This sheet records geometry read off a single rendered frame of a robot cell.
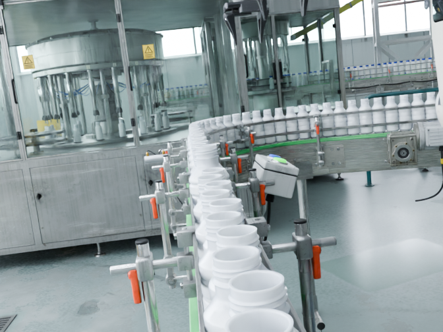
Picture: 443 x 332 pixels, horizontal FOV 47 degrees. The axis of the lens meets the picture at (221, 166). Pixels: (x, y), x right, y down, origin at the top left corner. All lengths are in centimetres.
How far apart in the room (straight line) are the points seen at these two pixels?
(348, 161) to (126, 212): 227
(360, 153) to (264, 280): 219
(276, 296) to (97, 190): 397
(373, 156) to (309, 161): 30
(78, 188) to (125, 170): 41
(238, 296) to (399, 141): 212
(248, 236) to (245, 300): 12
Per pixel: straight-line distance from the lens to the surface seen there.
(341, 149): 251
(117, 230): 432
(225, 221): 48
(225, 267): 37
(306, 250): 66
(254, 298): 32
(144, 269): 65
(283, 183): 112
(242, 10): 128
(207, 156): 83
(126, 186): 423
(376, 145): 252
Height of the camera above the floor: 129
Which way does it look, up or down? 9 degrees down
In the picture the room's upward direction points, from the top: 6 degrees counter-clockwise
